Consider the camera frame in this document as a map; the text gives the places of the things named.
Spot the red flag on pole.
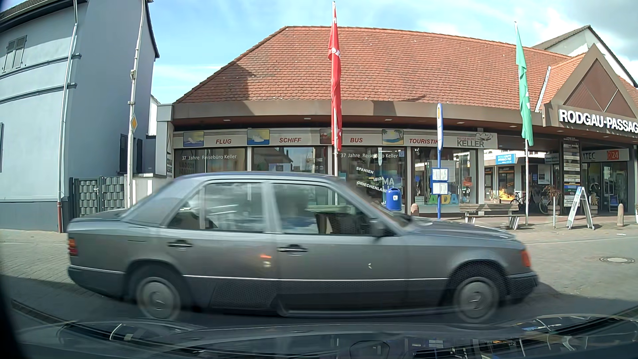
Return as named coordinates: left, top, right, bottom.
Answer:
left=327, top=0, right=344, bottom=176

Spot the grey saloon car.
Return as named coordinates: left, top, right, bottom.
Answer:
left=66, top=172, right=540, bottom=324

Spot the building with red tiled roof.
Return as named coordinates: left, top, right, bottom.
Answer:
left=156, top=25, right=638, bottom=218

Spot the wooden bench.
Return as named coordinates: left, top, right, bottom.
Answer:
left=459, top=202, right=522, bottom=230

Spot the green flag on pole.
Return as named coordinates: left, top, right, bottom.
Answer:
left=514, top=21, right=535, bottom=226

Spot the parked bicycle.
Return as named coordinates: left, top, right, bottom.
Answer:
left=510, top=190, right=552, bottom=215

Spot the dark metal gate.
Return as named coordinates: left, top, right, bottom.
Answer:
left=69, top=176, right=126, bottom=220

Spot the potted plant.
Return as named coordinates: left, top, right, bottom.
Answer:
left=543, top=185, right=562, bottom=216

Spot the tall dark sign board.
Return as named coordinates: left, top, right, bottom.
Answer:
left=562, top=138, right=582, bottom=208

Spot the white folding sign board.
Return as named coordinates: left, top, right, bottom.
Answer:
left=566, top=186, right=595, bottom=231

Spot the pale grey rendered building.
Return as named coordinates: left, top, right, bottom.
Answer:
left=0, top=0, right=160, bottom=233

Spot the white gabled building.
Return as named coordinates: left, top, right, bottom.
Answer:
left=531, top=25, right=638, bottom=88

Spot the bus stop sign post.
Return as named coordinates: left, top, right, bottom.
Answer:
left=431, top=103, right=450, bottom=220

